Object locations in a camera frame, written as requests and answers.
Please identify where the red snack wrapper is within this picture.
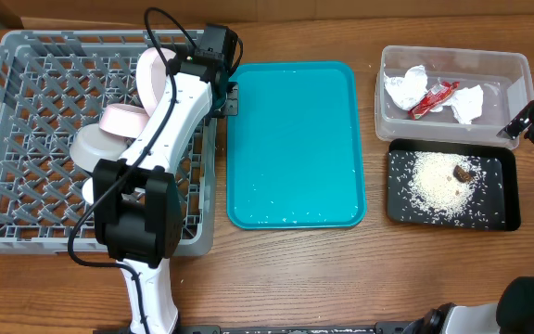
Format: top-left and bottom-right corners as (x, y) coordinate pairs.
(408, 82), (460, 120)

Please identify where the pile of white rice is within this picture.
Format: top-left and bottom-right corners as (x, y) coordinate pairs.
(387, 150), (506, 231)

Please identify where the brown food piece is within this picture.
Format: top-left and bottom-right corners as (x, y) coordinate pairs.
(453, 165), (475, 183)

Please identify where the small pink white bowl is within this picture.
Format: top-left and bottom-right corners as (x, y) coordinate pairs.
(98, 103), (149, 138)

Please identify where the white cup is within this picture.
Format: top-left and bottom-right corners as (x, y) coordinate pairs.
(82, 178), (95, 205)

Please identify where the teal plastic serving tray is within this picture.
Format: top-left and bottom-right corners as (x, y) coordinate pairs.
(226, 61), (367, 230)

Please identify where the grey plastic dishwasher rack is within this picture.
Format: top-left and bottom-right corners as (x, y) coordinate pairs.
(0, 30), (220, 258)

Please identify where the large white plate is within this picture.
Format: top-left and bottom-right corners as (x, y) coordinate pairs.
(135, 48), (167, 117)

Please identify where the grey bowl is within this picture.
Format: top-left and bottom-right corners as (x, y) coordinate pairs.
(70, 123), (127, 173)

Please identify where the clear plastic waste bin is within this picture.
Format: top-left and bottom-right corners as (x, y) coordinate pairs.
(375, 45), (534, 149)

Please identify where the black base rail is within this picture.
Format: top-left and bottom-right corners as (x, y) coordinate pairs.
(173, 321), (420, 334)

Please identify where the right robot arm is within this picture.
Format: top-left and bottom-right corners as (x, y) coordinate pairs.
(402, 100), (534, 334)

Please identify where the black rectangular tray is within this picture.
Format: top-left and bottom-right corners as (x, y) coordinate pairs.
(387, 139), (521, 231)

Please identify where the white tissue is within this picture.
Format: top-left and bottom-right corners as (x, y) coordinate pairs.
(384, 65), (428, 110)
(443, 85), (484, 124)

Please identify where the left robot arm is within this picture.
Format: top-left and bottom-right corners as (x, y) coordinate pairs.
(88, 24), (243, 333)

